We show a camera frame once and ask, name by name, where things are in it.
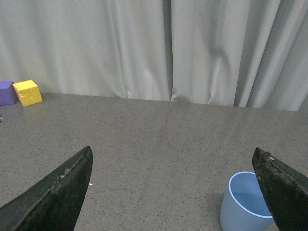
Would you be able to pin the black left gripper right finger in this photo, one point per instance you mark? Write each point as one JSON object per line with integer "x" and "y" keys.
{"x": 284, "y": 189}

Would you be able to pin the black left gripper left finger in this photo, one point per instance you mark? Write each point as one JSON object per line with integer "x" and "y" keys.
{"x": 54, "y": 203}

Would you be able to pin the light blue plastic cup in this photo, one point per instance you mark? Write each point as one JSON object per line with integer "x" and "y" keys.
{"x": 243, "y": 207}

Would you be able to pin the yellow foam cube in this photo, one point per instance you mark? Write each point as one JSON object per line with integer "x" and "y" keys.
{"x": 28, "y": 92}

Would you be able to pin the purple foam cube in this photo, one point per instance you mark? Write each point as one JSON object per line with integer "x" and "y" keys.
{"x": 7, "y": 93}

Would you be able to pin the white curtain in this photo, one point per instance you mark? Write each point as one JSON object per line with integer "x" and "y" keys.
{"x": 245, "y": 53}

